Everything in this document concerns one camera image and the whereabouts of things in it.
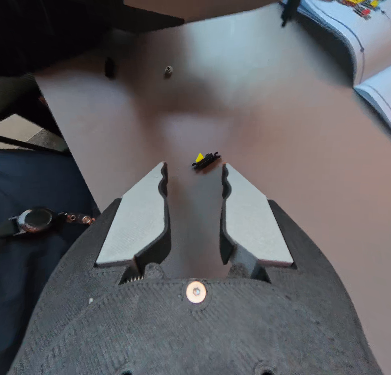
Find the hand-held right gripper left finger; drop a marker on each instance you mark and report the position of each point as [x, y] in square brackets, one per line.
[134, 222]

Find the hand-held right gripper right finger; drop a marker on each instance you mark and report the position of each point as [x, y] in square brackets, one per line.
[253, 222]

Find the yellow and black lego piece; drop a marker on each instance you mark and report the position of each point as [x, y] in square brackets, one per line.
[204, 161]

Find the black red yellow lego model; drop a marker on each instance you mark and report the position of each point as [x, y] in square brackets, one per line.
[288, 5]

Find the small grey lego piece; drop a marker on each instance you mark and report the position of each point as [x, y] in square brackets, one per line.
[168, 71]

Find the small black lego piece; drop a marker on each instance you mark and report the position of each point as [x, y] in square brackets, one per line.
[110, 67]

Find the open lego instruction booklet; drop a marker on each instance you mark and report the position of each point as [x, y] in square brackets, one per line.
[345, 20]

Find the person's legs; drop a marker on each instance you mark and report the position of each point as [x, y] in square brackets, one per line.
[39, 274]

